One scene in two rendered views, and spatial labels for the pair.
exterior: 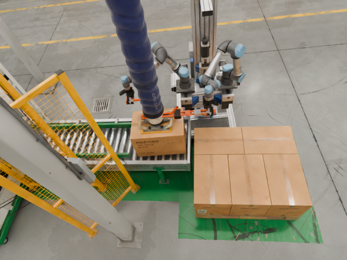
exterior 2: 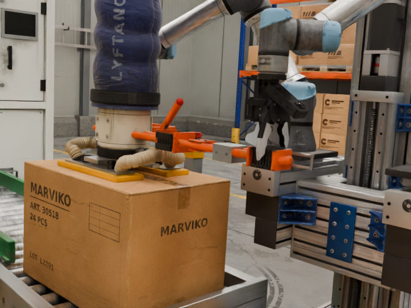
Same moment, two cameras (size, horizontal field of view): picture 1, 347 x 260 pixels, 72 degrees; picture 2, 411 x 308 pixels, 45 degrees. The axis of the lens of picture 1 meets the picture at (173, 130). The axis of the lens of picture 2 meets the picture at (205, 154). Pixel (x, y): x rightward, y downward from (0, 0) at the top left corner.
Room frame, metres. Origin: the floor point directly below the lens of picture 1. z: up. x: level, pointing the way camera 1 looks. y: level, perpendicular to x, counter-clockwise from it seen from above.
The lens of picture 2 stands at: (0.51, -1.01, 1.24)
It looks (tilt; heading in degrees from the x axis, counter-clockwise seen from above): 8 degrees down; 36
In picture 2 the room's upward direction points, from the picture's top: 3 degrees clockwise
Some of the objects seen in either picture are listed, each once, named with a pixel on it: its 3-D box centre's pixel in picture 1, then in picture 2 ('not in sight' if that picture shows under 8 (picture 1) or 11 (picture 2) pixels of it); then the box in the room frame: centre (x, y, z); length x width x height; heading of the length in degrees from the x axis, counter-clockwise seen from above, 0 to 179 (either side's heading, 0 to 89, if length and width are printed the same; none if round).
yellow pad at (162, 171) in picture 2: not in sight; (145, 161); (1.77, 0.16, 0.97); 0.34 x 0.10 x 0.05; 82
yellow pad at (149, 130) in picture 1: (156, 128); (98, 165); (1.58, 0.19, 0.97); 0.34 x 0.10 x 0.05; 82
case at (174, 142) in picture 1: (159, 132); (121, 228); (1.68, 0.17, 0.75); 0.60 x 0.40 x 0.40; 82
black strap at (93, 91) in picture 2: (153, 108); (126, 96); (1.68, 0.17, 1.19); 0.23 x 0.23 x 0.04
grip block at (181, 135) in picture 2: (177, 113); (175, 140); (1.64, -0.08, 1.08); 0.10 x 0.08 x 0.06; 172
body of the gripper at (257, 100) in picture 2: (207, 102); (267, 98); (1.60, -0.40, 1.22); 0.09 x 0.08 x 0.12; 82
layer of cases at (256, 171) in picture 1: (243, 169); not in sight; (1.18, -0.75, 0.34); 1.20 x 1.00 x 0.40; 78
